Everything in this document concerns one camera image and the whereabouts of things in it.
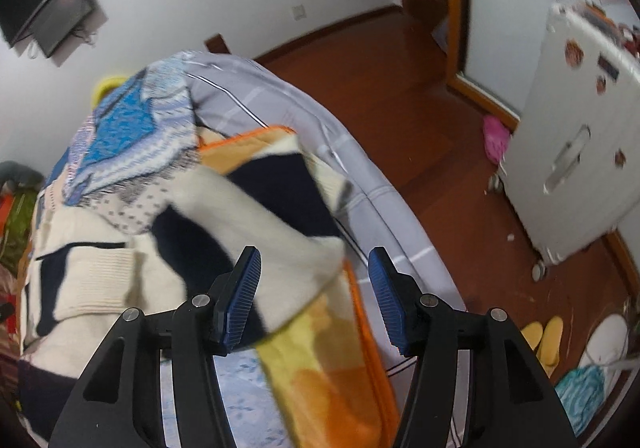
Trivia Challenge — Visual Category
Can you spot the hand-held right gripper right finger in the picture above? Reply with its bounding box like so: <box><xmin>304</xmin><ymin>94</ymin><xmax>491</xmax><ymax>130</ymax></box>
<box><xmin>367</xmin><ymin>247</ymin><xmax>578</xmax><ymax>448</ymax></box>

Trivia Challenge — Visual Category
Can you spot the teal patterned cloth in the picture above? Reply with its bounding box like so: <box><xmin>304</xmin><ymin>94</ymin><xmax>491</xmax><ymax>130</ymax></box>
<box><xmin>555</xmin><ymin>365</ymin><xmax>608</xmax><ymax>439</ymax></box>

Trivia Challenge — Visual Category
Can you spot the blue patchwork blanket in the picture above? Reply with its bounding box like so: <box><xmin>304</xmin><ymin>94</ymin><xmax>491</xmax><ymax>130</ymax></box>
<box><xmin>42</xmin><ymin>51</ymin><xmax>281</xmax><ymax>448</ymax></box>

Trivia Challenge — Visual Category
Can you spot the dark wooden bed post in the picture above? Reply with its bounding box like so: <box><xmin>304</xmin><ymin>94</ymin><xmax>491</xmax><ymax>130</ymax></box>
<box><xmin>205</xmin><ymin>32</ymin><xmax>231</xmax><ymax>55</ymax></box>

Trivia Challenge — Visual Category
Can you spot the white and navy striped sweater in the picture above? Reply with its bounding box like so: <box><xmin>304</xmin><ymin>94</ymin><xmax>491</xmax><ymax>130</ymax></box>
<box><xmin>17</xmin><ymin>155</ymin><xmax>351</xmax><ymax>429</ymax></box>

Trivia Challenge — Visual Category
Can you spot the white round plastic object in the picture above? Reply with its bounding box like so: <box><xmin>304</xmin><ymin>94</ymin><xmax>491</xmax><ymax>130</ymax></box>
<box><xmin>580</xmin><ymin>313</ymin><xmax>631</xmax><ymax>404</ymax></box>

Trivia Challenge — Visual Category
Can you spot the grey striped bed sheet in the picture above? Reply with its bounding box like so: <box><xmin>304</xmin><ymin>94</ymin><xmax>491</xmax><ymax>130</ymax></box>
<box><xmin>187</xmin><ymin>51</ymin><xmax>468</xmax><ymax>448</ymax></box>

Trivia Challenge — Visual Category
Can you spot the green cloth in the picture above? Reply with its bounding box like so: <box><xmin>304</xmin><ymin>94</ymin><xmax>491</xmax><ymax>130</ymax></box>
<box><xmin>0</xmin><ymin>188</ymin><xmax>42</xmax><ymax>275</ymax></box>

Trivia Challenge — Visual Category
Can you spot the orange fleece blanket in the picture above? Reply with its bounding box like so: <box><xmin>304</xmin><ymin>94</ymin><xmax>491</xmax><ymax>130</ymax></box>
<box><xmin>197</xmin><ymin>125</ymin><xmax>401</xmax><ymax>448</ymax></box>

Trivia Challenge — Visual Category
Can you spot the grey plush toy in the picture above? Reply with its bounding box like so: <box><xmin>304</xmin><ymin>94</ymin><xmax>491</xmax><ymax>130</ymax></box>
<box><xmin>0</xmin><ymin>160</ymin><xmax>44</xmax><ymax>190</ymax></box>

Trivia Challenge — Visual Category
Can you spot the grey floor mat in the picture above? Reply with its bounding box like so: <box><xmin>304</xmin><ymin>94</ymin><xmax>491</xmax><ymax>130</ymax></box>
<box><xmin>432</xmin><ymin>20</ymin><xmax>452</xmax><ymax>50</ymax></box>

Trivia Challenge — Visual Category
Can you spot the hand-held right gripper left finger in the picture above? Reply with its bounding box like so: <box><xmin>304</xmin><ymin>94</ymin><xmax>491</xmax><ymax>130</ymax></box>
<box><xmin>48</xmin><ymin>246</ymin><xmax>262</xmax><ymax>448</ymax></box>

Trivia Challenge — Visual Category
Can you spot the yellow slipper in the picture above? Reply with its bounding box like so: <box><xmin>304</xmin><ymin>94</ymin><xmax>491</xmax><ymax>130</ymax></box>
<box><xmin>520</xmin><ymin>321</ymin><xmax>544</xmax><ymax>350</ymax></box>
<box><xmin>536</xmin><ymin>317</ymin><xmax>565</xmax><ymax>377</ymax></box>

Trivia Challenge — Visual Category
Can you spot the pink bag on floor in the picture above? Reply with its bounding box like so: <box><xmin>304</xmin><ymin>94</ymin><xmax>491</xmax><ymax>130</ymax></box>
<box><xmin>482</xmin><ymin>114</ymin><xmax>511</xmax><ymax>164</ymax></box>

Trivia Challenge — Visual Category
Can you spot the yellow foam tube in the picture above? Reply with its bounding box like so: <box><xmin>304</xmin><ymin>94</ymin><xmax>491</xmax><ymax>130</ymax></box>
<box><xmin>92</xmin><ymin>73</ymin><xmax>131</xmax><ymax>106</ymax></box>

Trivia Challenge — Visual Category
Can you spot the wall-mounted television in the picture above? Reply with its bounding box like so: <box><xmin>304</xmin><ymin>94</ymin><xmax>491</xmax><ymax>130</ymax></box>
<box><xmin>32</xmin><ymin>0</ymin><xmax>96</xmax><ymax>59</ymax></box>

